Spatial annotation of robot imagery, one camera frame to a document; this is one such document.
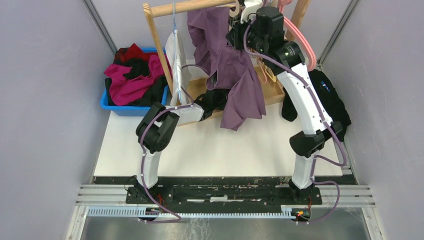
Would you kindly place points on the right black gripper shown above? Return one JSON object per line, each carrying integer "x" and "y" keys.
{"x": 233, "y": 35}

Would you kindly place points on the beige wooden hanger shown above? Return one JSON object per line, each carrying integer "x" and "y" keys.
{"x": 234, "y": 10}

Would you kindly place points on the purple garment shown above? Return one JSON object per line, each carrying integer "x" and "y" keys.
{"x": 227, "y": 68}

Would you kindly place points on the white skirt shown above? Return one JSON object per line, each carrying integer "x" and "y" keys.
{"x": 180, "y": 76}

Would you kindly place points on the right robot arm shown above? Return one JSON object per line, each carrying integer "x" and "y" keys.
{"x": 298, "y": 99}

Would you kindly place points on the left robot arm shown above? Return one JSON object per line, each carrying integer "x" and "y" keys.
{"x": 157, "y": 127}

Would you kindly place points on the pink hanger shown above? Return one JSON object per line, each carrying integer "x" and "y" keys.
{"x": 295, "y": 34}

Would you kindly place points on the wooden hanger rack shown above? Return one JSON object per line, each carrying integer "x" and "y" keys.
{"x": 165, "y": 10}

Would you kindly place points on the black garment pile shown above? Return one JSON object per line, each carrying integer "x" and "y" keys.
{"x": 329, "y": 98}

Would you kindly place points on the magenta garment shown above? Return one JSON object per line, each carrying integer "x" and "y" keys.
{"x": 132, "y": 82}

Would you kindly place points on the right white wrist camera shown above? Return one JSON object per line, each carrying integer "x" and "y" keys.
{"x": 250, "y": 6}

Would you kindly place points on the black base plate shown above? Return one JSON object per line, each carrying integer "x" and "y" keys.
{"x": 217, "y": 195}

